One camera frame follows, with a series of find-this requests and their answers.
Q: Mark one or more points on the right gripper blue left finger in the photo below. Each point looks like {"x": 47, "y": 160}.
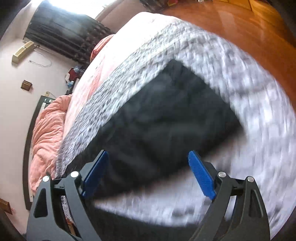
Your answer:
{"x": 91, "y": 174}

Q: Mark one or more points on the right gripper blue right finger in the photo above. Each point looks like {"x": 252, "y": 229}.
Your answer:
{"x": 205, "y": 174}

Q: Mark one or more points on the black pants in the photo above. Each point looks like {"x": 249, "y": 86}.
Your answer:
{"x": 150, "y": 136}

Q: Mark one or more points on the pink comforter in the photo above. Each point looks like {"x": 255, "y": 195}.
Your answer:
{"x": 47, "y": 138}

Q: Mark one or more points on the grey quilted bedspread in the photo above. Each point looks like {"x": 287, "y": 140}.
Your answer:
{"x": 172, "y": 207}

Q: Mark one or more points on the pink pillow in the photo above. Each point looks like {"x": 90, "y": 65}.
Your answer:
{"x": 99, "y": 46}

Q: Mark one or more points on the black curtain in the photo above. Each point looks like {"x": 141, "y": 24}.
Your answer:
{"x": 71, "y": 35}

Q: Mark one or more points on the beige air conditioner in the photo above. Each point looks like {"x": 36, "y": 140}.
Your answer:
{"x": 23, "y": 52}

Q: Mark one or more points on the pink white bed sheet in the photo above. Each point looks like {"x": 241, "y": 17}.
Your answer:
{"x": 137, "y": 31}

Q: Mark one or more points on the black bed frame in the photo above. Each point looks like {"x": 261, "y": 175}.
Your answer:
{"x": 43, "y": 102}

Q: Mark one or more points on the small brown wall plaque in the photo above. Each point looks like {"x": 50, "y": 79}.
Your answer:
{"x": 26, "y": 85}

